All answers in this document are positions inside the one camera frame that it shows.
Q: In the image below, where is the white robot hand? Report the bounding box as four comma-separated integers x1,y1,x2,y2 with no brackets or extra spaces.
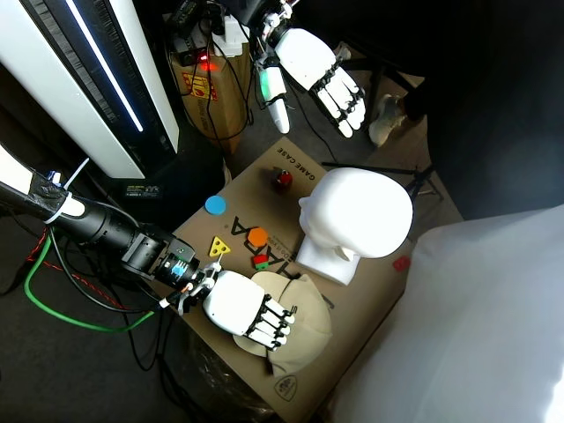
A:
202,269,298,353
258,28,367,139

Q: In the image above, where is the beige baseball cap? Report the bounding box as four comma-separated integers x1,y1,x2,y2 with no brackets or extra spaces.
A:
232,271,333,379

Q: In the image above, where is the white mannequin head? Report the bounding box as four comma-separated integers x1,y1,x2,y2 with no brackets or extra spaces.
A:
295,167,414,286

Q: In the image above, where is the yellow cheese triangle block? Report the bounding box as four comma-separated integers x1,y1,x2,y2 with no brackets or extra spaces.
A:
208,235,232,259

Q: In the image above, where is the orange hexagon block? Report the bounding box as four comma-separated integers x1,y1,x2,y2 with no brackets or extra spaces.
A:
246,226,269,248

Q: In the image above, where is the white power strip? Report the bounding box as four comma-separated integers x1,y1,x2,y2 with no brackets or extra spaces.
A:
212,14,251,57

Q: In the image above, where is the clear plastic bag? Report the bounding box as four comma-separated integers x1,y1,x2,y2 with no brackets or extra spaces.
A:
189,332,277,423

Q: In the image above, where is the cardboard box with red print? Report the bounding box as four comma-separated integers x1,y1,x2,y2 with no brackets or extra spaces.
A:
169,39,253,154

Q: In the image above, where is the blue round disc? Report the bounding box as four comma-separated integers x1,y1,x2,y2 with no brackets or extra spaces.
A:
204,195,227,216

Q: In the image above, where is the person's shoe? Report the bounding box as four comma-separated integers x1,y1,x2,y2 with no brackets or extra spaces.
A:
368,93,409,148

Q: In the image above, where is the large cardboard box table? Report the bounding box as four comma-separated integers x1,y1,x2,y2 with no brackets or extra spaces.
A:
169,136,464,423

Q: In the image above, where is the black device with red light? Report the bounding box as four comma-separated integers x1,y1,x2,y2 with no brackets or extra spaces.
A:
171,33,219,68

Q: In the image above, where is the black labelled power adapter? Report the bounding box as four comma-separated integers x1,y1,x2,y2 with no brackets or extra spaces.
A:
108,178,165,204

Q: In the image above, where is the white zip tie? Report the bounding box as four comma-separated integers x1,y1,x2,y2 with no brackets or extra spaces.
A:
46,157,91,226

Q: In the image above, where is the white backdrop sheet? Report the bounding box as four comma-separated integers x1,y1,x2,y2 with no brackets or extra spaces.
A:
325,204,564,423

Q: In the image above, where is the tall white panel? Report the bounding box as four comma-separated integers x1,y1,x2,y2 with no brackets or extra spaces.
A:
0,0,181,181

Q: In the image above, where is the red and black braided cable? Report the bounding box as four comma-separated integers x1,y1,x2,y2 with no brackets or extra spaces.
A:
24,226,129,310

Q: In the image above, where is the green cable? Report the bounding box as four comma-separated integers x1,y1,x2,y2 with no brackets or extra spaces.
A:
24,226,156,333

